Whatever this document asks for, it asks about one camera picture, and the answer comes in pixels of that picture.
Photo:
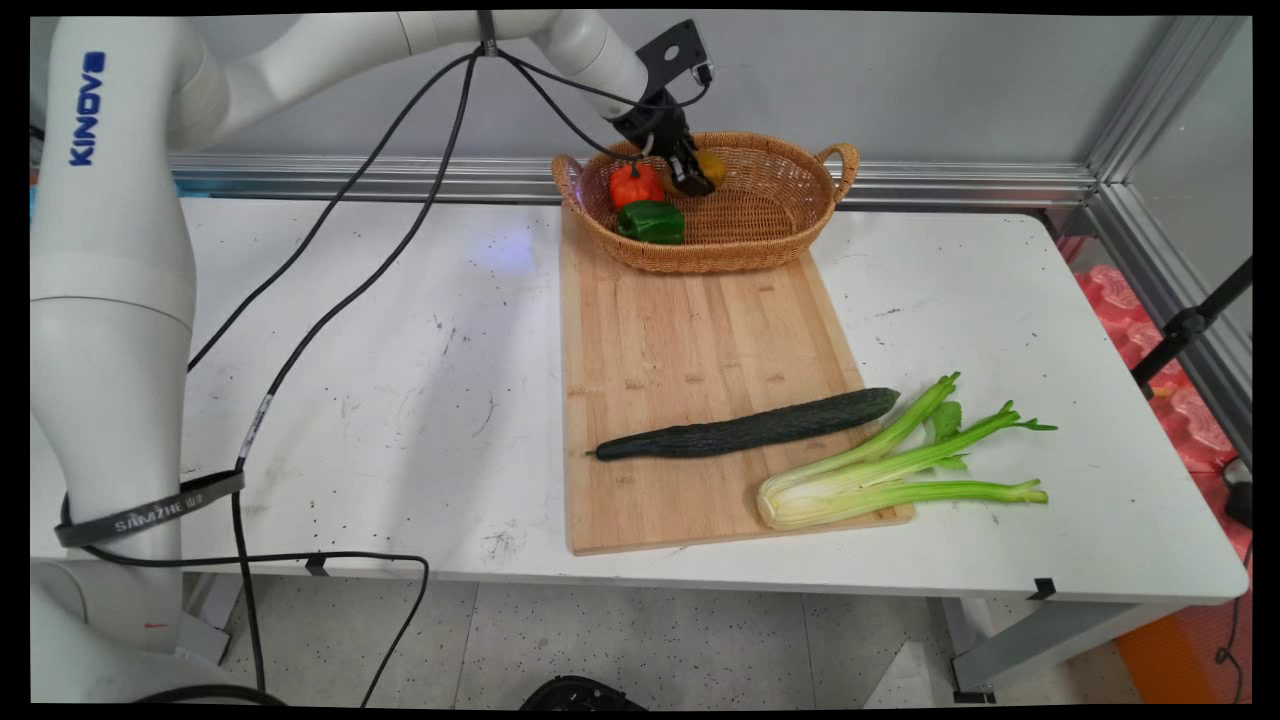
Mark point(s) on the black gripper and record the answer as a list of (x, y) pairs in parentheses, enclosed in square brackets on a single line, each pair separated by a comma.
[(650, 125)]

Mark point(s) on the brown yellow potato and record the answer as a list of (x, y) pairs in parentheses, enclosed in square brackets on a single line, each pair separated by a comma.
[(717, 166)]

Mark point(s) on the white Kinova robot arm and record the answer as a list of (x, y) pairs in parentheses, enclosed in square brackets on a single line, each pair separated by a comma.
[(110, 300)]

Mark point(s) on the orange bell pepper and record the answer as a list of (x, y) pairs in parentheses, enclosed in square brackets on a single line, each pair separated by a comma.
[(634, 185)]

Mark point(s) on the green bell pepper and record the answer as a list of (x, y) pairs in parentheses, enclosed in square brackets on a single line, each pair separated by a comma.
[(652, 222)]

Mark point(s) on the woven wicker basket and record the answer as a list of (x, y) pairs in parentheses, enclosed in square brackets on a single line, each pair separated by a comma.
[(760, 215)]

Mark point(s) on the wooden cutting board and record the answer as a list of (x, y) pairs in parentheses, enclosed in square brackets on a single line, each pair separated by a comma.
[(680, 380)]

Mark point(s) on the dark green cucumber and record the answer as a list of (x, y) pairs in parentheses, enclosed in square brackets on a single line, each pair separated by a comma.
[(750, 430)]

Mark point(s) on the green celery bunch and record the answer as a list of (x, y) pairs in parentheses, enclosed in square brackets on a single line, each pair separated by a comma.
[(860, 480)]

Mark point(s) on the black tripod stand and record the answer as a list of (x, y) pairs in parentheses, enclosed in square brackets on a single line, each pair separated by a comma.
[(1185, 325)]

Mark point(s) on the black round floor object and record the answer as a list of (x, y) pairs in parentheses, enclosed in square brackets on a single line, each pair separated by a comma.
[(580, 695)]

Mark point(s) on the black table edge clip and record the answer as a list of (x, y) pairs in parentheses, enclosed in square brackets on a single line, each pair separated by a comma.
[(318, 565), (1043, 589)]

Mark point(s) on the red foam mat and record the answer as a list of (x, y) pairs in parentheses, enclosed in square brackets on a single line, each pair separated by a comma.
[(1185, 420)]

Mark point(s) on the grey table leg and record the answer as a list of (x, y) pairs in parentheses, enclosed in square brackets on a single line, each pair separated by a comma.
[(1050, 640), (212, 610)]

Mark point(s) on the black device beside table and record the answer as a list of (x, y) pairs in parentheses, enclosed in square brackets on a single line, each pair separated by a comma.
[(1240, 500)]

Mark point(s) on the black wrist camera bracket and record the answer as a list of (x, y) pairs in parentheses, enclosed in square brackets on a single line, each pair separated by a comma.
[(672, 50)]

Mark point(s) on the aluminium frame rails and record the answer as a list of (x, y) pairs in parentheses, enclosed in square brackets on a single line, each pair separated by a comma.
[(950, 185)]

